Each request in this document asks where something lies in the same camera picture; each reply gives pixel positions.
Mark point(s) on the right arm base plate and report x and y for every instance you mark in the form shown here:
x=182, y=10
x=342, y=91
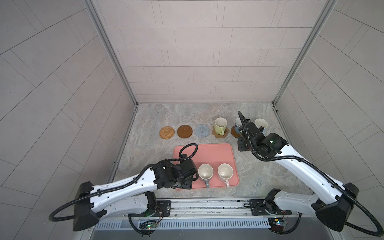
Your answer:
x=261, y=207

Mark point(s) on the brown wooden coaster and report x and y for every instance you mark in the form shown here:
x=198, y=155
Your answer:
x=184, y=131
x=234, y=133

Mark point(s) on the blue floral mug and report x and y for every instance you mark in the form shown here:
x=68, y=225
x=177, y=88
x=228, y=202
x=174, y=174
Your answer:
x=238, y=124

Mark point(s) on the grey handled white mug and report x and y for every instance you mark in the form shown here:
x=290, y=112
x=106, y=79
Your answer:
x=205, y=173

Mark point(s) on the pink silicone tray mat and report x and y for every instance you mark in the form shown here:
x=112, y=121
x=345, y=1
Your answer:
x=215, y=155

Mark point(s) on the aluminium mounting rail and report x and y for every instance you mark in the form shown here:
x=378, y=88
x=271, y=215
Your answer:
x=199, y=207

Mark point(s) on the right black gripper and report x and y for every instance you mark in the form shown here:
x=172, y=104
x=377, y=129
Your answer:
x=239, y=140

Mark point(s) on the woven rattan coaster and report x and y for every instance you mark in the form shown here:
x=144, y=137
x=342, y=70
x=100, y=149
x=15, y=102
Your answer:
x=166, y=133

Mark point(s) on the pink handled white mug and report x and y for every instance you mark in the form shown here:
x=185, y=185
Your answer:
x=225, y=172

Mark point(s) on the blue woven round coaster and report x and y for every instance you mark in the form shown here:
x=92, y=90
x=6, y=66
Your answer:
x=202, y=131

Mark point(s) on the green circuit board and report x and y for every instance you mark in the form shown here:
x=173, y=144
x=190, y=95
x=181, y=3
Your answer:
x=277, y=224
x=149, y=225

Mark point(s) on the light blue mug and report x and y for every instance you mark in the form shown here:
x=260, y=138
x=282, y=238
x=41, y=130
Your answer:
x=261, y=123

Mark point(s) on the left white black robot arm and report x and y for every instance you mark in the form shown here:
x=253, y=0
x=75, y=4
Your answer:
x=133, y=195

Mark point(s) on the white vent grille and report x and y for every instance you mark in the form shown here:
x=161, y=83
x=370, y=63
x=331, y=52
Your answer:
x=190, y=224

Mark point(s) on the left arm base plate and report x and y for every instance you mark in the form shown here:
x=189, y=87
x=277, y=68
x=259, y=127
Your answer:
x=162, y=209

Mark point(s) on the left green circuit board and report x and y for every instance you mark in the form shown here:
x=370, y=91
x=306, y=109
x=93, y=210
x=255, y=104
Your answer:
x=149, y=225

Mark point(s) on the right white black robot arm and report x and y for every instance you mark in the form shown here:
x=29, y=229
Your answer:
x=331, y=202

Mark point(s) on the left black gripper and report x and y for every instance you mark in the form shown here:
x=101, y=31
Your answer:
x=188, y=185

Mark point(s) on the cork paw print coaster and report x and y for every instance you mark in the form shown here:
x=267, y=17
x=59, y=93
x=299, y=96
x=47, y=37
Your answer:
x=220, y=136

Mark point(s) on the green mug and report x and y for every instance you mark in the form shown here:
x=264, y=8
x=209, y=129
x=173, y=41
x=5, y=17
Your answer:
x=220, y=126

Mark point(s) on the right green circuit board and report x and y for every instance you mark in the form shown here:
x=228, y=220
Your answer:
x=277, y=224

